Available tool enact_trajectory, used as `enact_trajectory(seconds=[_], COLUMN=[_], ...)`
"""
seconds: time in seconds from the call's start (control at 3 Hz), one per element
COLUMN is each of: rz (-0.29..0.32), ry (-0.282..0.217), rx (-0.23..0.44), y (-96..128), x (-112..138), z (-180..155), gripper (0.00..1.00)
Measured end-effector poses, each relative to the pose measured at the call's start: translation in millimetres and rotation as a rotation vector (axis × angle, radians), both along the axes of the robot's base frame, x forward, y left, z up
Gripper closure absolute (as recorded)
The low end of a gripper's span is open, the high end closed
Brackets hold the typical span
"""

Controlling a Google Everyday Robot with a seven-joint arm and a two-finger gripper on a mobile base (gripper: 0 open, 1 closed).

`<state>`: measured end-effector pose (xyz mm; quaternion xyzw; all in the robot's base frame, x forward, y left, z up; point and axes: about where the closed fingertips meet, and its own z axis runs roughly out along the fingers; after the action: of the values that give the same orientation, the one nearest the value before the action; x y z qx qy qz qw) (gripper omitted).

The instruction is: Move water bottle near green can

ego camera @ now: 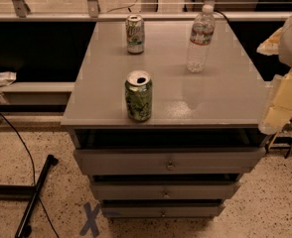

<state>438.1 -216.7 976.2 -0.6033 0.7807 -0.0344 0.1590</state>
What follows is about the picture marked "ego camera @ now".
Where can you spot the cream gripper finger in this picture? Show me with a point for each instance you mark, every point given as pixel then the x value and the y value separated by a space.
pixel 278 107
pixel 270 46

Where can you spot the clear plastic water bottle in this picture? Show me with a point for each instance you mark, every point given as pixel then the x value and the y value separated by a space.
pixel 200 39

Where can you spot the white green 7up can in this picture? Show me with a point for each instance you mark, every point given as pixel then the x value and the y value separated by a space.
pixel 135 34

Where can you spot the green crumpled soda can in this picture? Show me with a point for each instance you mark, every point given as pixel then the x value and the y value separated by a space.
pixel 138 95

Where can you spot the grey metal railing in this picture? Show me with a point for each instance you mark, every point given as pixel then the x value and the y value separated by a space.
pixel 86 7

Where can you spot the grey drawer cabinet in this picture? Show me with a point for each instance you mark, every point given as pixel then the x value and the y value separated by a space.
pixel 187 158

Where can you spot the crumpled silver bag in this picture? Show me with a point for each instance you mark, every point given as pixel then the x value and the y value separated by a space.
pixel 6 78

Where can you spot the black metal floor stand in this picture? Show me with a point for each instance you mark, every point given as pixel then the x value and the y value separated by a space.
pixel 29 193

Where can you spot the yellow wooden frame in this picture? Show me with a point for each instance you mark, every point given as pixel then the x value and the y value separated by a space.
pixel 278 142

